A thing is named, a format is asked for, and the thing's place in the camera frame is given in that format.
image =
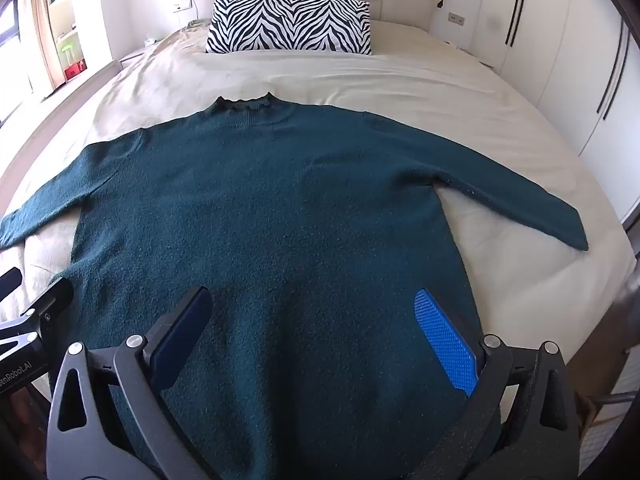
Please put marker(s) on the white open shelf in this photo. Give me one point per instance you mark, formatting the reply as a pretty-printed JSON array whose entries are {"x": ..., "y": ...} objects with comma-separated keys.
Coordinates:
[{"x": 72, "y": 20}]

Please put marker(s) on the dark teal blanket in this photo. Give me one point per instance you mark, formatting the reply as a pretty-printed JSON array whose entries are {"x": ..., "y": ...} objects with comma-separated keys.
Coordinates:
[{"x": 280, "y": 210}]

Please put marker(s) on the zebra print pillow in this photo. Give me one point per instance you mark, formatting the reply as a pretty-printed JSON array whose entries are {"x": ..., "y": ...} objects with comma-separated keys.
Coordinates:
[{"x": 290, "y": 22}]

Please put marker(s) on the white wall socket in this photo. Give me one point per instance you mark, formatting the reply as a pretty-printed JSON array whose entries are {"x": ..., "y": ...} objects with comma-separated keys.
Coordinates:
[
  {"x": 456, "y": 19},
  {"x": 182, "y": 6}
]

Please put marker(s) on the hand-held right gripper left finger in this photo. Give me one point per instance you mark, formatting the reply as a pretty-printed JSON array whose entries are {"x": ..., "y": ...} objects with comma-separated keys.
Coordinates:
[{"x": 179, "y": 332}]

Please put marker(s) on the red box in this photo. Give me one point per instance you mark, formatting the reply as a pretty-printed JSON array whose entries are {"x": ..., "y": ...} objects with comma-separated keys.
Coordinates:
[{"x": 76, "y": 68}]

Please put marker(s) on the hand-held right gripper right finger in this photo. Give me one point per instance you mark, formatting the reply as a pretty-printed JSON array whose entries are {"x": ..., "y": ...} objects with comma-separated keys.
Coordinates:
[{"x": 445, "y": 342}]

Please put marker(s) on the beige curtain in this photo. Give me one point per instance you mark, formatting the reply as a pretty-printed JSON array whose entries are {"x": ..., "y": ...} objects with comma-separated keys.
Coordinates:
[{"x": 37, "y": 35}]

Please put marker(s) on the white wardrobe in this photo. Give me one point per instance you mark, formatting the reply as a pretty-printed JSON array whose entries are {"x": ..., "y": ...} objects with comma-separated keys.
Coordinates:
[{"x": 560, "y": 60}]

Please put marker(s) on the bed with beige sheet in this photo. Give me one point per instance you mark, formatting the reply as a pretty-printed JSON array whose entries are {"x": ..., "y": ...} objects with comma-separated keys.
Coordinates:
[{"x": 410, "y": 90}]

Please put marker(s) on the white nightstand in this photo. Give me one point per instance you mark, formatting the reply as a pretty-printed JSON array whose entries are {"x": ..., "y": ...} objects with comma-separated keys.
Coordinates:
[{"x": 137, "y": 55}]

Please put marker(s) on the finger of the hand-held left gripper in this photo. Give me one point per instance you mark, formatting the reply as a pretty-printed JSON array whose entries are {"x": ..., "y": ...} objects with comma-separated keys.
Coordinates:
[
  {"x": 9, "y": 282},
  {"x": 54, "y": 297}
]

